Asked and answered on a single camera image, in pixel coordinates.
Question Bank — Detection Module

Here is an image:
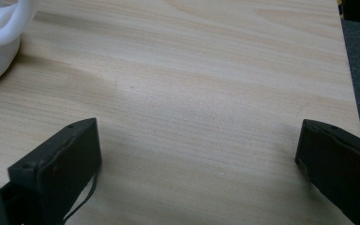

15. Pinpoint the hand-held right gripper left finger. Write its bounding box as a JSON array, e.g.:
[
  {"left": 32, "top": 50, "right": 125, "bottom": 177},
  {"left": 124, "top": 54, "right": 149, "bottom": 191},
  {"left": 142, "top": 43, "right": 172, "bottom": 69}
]
[{"left": 0, "top": 117, "right": 103, "bottom": 225}]

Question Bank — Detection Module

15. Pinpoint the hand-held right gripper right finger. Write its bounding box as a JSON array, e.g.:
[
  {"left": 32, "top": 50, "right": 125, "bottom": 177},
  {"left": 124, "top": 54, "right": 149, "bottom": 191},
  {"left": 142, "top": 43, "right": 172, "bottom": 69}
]
[{"left": 294, "top": 118, "right": 360, "bottom": 225}]

